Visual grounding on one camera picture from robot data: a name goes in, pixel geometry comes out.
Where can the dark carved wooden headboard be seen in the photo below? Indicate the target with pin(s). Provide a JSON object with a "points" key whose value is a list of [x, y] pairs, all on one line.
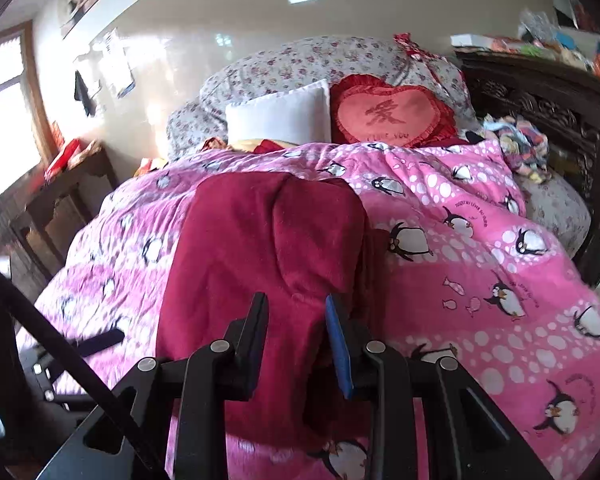
{"points": [[545, 105]]}

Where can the red box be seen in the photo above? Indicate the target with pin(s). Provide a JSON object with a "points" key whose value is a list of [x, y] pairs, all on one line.
{"points": [[62, 160]]}

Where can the white wall papers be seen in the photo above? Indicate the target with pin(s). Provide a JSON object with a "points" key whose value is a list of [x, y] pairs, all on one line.
{"points": [[115, 65]]}

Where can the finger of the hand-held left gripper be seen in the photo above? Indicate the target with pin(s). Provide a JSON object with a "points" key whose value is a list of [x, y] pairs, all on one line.
{"points": [[102, 342]]}

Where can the clutter of colourful packages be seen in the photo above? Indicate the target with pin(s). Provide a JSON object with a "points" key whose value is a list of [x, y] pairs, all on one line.
{"points": [[545, 35]]}

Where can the window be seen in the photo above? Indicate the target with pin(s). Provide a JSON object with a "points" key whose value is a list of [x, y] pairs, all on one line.
{"points": [[5, 120]]}

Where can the dark red garment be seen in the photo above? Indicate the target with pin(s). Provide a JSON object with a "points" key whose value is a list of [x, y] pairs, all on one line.
{"points": [[240, 240]]}

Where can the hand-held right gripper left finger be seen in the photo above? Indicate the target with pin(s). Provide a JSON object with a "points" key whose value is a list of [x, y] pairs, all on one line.
{"points": [[256, 345]]}

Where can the pink penguin print blanket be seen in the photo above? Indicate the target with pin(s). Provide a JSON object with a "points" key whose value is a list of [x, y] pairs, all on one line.
{"points": [[480, 285]]}

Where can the dark wooden side table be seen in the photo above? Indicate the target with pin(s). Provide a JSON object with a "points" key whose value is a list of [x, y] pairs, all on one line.
{"points": [[55, 215]]}

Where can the red heart-shaped pillow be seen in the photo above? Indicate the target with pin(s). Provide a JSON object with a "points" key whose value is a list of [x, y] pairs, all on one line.
{"points": [[390, 115]]}

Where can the pile of colourful clothes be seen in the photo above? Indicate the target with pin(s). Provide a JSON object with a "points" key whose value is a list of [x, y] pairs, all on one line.
{"points": [[522, 145]]}

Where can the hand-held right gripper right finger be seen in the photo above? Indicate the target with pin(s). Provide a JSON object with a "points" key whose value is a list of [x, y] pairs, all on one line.
{"points": [[337, 345]]}

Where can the white pillow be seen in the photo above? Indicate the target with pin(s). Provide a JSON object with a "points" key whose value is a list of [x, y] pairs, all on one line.
{"points": [[280, 115]]}

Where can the floral pillow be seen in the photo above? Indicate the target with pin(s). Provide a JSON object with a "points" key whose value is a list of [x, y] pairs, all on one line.
{"points": [[560, 210]]}

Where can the dark hanging wall item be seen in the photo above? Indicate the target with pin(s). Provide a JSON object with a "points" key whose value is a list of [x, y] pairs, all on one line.
{"points": [[82, 92]]}

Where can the red fabric bow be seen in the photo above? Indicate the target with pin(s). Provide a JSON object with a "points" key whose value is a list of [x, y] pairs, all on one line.
{"points": [[412, 47]]}

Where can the yellow and red cloth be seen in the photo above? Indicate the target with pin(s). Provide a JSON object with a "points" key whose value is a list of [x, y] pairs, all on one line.
{"points": [[260, 145]]}

